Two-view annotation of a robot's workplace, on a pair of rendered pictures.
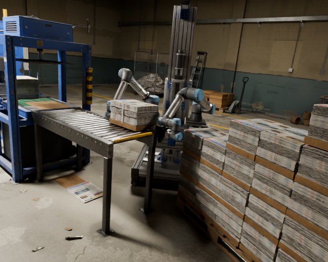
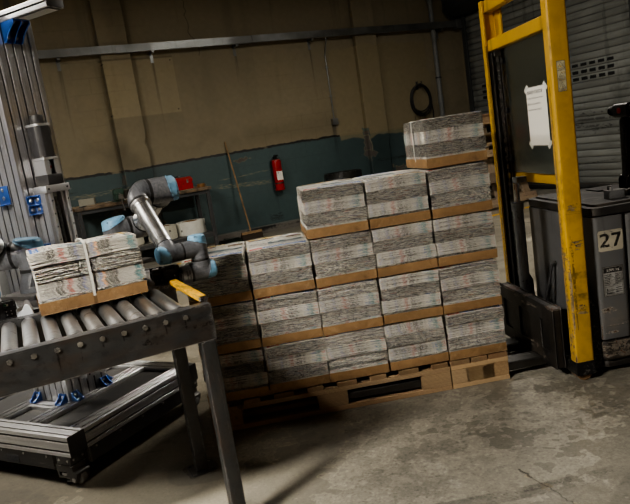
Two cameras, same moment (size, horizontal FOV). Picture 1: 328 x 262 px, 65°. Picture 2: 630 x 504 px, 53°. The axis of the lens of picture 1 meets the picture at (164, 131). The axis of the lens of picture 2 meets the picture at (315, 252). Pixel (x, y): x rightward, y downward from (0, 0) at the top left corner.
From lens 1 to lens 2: 218 cm
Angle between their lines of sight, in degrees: 63
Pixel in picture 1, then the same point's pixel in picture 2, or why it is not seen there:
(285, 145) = (406, 182)
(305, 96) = not seen: hidden behind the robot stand
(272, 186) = (408, 246)
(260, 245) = (421, 336)
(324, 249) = (490, 270)
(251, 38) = not seen: outside the picture
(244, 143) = (342, 213)
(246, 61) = not seen: outside the picture
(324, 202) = (472, 222)
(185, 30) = (22, 71)
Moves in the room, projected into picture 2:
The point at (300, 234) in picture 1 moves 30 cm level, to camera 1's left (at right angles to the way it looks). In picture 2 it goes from (463, 276) to (449, 293)
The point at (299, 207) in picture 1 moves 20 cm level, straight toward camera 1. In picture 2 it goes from (451, 246) to (484, 248)
